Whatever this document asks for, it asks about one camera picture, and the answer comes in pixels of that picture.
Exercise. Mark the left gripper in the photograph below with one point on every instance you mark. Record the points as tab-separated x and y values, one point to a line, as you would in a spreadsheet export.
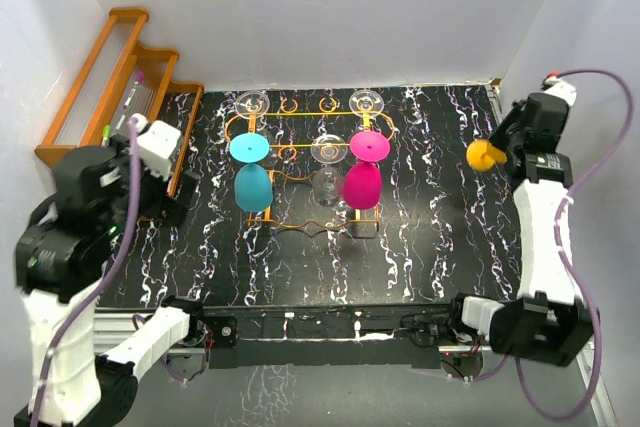
174	208

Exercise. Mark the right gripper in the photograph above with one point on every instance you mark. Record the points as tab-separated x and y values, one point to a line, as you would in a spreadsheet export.
497	139

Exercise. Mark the orange plastic wine glass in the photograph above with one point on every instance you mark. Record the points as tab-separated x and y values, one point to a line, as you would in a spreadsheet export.
482	156

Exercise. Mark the teal plastic wine glass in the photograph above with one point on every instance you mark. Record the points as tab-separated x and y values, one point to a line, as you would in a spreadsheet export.
252	185

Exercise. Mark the clear champagne flute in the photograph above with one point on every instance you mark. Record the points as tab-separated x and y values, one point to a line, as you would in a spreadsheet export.
253	107

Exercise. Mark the clear large wine glass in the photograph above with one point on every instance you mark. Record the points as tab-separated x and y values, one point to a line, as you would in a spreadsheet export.
366	104

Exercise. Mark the clear short wine glass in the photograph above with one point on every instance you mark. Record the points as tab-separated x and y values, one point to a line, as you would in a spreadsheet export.
329	150

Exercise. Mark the pink plastic wine glass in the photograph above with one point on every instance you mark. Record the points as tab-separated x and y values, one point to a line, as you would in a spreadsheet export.
363	183

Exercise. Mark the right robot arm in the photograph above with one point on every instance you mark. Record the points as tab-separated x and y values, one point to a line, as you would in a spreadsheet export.
545	227

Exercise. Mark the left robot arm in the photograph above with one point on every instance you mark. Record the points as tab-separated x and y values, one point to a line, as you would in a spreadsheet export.
75	242

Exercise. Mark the gold metal wine glass rack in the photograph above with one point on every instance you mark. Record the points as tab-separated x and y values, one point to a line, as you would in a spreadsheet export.
297	165

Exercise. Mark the green capped marker pen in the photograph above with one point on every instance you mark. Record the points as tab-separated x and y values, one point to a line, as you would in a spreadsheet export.
105	136

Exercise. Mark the pink capped marker pen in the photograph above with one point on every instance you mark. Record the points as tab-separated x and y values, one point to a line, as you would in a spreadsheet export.
128	100

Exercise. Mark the orange wooden stepped shelf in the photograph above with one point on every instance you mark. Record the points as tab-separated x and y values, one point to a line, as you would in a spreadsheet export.
96	96

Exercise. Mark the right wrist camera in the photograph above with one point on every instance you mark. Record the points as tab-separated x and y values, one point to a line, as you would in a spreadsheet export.
556	86

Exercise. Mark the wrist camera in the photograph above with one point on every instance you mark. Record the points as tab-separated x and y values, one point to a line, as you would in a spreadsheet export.
159	145
556	86

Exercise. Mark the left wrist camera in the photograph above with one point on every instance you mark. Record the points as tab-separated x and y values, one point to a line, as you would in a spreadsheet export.
159	145

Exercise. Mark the aluminium base frame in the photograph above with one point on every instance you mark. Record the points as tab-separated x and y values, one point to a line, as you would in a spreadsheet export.
348	335

